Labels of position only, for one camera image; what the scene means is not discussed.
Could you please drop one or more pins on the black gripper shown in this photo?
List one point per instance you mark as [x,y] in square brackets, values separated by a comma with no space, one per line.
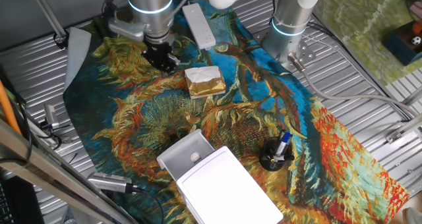
[158,54]

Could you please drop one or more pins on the gold and white tissue pack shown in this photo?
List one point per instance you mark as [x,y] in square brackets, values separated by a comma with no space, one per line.
[204,82]

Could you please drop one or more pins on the white power strip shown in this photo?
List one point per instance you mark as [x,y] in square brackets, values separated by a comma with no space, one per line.
[200,26]

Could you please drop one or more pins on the sunflower painting cloth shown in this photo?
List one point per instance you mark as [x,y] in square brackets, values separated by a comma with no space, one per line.
[132,118]

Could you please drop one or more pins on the grey tripod pole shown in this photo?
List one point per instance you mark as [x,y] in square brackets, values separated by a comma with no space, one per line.
[47,10]

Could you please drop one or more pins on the black pen holder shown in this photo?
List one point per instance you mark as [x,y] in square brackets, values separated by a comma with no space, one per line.
[268,161]

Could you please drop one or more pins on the blue capped marker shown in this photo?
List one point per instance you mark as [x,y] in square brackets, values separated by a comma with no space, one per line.
[283,143]

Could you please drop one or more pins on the white plastic lidded box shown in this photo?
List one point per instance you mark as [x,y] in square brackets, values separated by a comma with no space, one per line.
[227,191]

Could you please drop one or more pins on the black monitor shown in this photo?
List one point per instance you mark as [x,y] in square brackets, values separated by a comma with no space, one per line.
[19,204]

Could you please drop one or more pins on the dark blue box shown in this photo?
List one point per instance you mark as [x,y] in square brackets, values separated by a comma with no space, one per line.
[399,49]

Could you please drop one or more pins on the small soccer ball toy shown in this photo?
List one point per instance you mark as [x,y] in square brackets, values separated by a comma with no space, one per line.
[416,40]

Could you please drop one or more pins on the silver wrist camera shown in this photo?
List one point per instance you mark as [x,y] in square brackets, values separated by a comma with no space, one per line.
[127,28]

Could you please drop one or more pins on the finned silver camera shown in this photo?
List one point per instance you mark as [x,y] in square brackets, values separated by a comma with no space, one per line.
[107,182]

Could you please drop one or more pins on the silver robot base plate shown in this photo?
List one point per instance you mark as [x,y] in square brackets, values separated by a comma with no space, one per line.
[305,54]

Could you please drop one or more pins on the aluminium frame bar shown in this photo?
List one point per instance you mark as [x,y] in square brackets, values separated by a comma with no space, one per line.
[49,174]

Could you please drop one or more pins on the aluminium corner bracket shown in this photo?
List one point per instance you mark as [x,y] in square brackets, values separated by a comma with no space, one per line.
[400,131]

